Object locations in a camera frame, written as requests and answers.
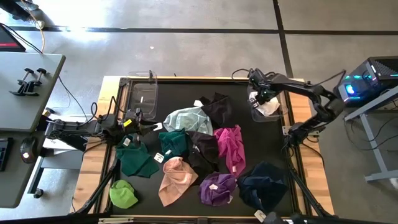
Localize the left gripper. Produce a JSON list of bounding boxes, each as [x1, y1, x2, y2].
[[119, 114, 158, 138]]

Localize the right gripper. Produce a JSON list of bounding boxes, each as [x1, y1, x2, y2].
[[248, 68, 276, 108]]

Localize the white towel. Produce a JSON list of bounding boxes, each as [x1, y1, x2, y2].
[[248, 91, 281, 117]]

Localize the teal green towel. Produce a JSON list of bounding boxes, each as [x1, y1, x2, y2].
[[158, 129, 189, 161]]

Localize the dark green towel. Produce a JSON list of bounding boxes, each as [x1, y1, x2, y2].
[[115, 134, 160, 179]]

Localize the light blue towel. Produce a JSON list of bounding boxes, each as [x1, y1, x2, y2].
[[162, 106, 214, 136]]

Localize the black towel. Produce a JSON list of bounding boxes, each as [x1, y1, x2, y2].
[[199, 92, 233, 129], [185, 130, 220, 184]]

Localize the magenta towel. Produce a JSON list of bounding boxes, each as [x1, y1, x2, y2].
[[213, 124, 247, 178]]

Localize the pale pink towel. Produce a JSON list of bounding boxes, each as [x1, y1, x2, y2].
[[158, 156, 199, 207]]

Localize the lime green towel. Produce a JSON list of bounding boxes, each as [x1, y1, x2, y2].
[[109, 179, 139, 210]]

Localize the navy blue towel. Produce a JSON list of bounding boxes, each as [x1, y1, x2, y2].
[[237, 161, 289, 223]]

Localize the purple towel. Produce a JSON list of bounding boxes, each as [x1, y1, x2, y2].
[[198, 172, 239, 207]]

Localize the clear plastic basket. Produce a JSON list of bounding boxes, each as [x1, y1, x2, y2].
[[126, 70, 159, 121], [248, 86, 289, 123]]

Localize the black computer tower with lights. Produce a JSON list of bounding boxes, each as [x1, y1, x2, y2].
[[334, 55, 398, 108]]

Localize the black screw clamp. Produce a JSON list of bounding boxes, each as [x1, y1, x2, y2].
[[23, 68, 48, 96], [9, 67, 35, 96]]

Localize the black computer mouse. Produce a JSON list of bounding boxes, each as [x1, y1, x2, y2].
[[20, 136, 39, 164]]

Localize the grey side table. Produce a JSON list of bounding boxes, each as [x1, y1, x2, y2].
[[0, 52, 66, 133]]

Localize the black keyboard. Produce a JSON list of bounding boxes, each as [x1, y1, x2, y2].
[[0, 137, 14, 172]]

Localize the grey desk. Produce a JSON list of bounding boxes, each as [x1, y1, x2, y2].
[[0, 130, 45, 208]]

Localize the black monitor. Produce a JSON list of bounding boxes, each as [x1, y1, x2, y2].
[[0, 24, 27, 53]]

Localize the black table frame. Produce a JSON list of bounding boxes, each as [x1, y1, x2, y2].
[[107, 77, 301, 218]]

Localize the black diagonal frame strut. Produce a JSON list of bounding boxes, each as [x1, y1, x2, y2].
[[285, 158, 332, 217], [74, 155, 121, 215]]

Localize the yellow cable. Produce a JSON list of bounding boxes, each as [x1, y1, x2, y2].
[[19, 0, 46, 54]]

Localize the grey metal desk frame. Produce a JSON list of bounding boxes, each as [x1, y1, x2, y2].
[[343, 85, 398, 183]]

